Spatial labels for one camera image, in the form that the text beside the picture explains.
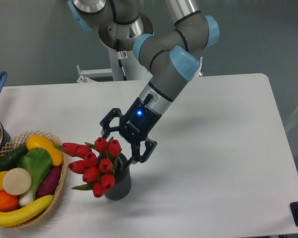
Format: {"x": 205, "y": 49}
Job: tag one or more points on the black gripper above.
{"x": 139, "y": 121}

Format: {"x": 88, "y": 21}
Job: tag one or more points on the yellow banana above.
{"x": 24, "y": 214}

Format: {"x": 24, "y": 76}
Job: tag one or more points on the green bok choy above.
{"x": 37, "y": 162}

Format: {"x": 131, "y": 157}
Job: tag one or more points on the woven wicker basket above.
{"x": 21, "y": 140}

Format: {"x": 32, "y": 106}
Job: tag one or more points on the beige round disc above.
{"x": 17, "y": 181}

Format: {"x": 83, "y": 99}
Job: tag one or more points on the red tulip bouquet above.
{"x": 98, "y": 164}

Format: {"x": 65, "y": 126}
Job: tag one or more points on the yellow lemon squash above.
{"x": 38, "y": 141}

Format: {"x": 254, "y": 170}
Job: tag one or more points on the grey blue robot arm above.
{"x": 169, "y": 60}

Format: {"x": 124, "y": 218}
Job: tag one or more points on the purple sweet potato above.
{"x": 50, "y": 183}

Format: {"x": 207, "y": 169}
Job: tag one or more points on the dark green cucumber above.
{"x": 10, "y": 160}

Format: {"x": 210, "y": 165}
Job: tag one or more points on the dark grey ribbed vase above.
{"x": 123, "y": 182}

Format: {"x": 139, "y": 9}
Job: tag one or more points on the orange fruit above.
{"x": 8, "y": 202}

